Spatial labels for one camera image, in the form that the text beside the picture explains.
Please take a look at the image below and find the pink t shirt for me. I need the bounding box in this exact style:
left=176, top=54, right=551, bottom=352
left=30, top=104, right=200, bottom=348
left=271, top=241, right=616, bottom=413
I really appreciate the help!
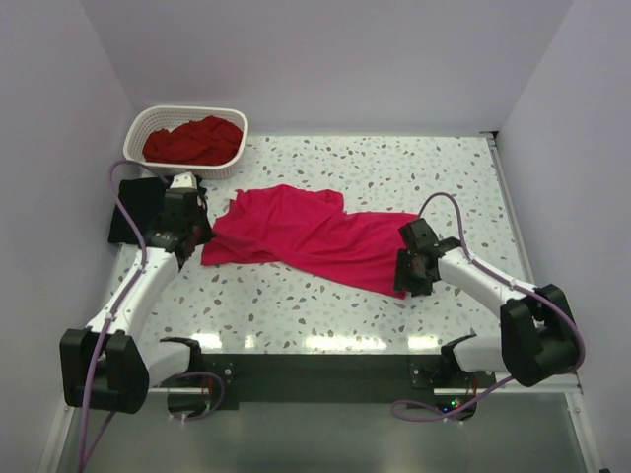
left=201, top=184, right=415, bottom=299

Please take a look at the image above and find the dark red t shirt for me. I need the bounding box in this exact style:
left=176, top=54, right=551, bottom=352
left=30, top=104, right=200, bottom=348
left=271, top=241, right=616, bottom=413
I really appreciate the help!
left=142, top=116, right=243, bottom=166

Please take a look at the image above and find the black folded t shirt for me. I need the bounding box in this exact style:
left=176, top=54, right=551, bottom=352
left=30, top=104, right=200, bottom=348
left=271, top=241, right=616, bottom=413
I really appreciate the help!
left=107, top=177, right=173, bottom=244

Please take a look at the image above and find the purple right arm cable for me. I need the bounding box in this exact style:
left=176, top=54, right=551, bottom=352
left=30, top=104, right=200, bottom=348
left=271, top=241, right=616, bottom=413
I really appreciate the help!
left=391, top=191, right=588, bottom=423

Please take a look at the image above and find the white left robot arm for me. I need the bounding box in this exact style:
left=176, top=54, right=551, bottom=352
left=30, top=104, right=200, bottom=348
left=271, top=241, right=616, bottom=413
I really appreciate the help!
left=59, top=171, right=214, bottom=414

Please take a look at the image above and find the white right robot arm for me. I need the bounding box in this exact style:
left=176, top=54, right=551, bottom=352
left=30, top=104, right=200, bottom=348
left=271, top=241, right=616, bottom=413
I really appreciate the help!
left=394, top=219, right=585, bottom=387

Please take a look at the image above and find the white plastic laundry basket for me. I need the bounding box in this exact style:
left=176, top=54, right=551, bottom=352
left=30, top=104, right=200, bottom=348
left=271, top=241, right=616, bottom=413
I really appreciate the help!
left=123, top=105, right=249, bottom=180

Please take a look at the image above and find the aluminium table edge rail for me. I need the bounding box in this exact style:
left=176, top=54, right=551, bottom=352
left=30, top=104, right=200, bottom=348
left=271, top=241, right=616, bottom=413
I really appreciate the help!
left=478, top=128, right=608, bottom=473

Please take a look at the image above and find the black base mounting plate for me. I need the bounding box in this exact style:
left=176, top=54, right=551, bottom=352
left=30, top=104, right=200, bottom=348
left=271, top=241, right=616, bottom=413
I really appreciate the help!
left=166, top=352, right=496, bottom=422

